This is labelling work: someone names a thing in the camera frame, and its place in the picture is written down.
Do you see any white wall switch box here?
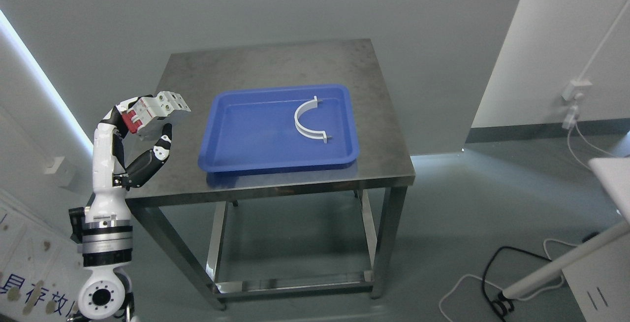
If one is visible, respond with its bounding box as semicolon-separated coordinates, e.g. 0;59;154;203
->
44;157;71;177

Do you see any grey red circuit breaker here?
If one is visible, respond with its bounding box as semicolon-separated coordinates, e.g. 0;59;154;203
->
116;91;191;140

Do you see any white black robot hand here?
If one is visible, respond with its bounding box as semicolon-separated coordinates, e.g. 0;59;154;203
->
85;100;172;223

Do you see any black floor cable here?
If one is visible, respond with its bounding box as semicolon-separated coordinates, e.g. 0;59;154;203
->
481;232;601;318

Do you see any blue plastic tray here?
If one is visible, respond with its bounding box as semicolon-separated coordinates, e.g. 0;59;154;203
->
197;84;360;174

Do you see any white wall socket box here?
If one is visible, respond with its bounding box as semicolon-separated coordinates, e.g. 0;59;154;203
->
561;80;593;102

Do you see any stainless steel table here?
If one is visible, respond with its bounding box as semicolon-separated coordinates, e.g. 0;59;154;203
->
127;39;416;311

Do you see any white curved pipe clamp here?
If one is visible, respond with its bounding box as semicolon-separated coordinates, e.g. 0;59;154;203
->
293;96;331;144

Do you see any white power cable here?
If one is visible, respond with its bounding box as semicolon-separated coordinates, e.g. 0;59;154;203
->
562;9;630;172

